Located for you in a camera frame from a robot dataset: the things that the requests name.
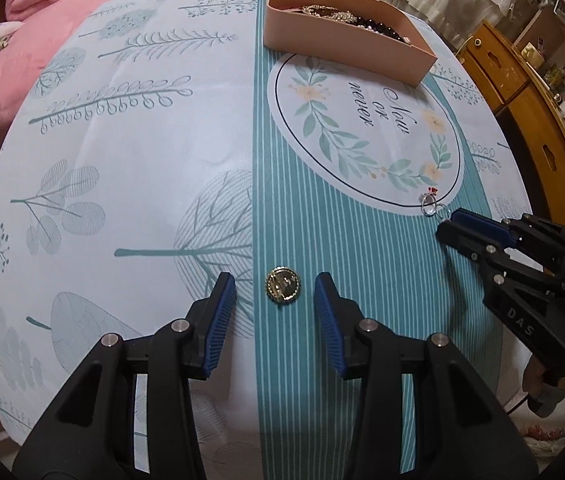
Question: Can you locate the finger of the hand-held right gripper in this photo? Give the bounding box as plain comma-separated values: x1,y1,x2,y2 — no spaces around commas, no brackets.
449,208,565,266
436,220,565,296

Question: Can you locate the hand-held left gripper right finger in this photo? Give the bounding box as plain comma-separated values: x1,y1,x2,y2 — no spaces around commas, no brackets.
313,271,540,480

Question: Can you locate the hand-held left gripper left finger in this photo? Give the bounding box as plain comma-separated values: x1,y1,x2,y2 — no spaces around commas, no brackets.
12,271,237,480

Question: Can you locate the round gold brooch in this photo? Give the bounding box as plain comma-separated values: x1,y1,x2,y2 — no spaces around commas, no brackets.
266,266,299,305

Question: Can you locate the silver ring with red flower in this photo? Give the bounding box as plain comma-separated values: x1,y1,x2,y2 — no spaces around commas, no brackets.
418,186,449,219

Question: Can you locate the black bead bracelet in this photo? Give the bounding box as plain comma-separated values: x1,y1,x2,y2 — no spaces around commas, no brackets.
355,16,413,43

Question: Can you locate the pink rectangular box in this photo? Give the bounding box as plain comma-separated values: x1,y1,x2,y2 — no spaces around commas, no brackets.
263,0,438,89

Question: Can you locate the gold pearl hair comb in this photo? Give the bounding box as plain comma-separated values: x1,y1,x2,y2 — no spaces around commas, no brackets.
302,4,358,23

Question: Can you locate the person's right hand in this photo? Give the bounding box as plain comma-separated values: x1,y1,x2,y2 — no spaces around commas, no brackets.
522,357,565,417

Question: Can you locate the wooden cabinet with drawers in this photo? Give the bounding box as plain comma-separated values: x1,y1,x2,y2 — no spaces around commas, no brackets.
455,19,565,241

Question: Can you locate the leaf print tablecloth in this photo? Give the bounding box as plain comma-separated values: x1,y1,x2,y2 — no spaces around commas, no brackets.
0,0,535,480

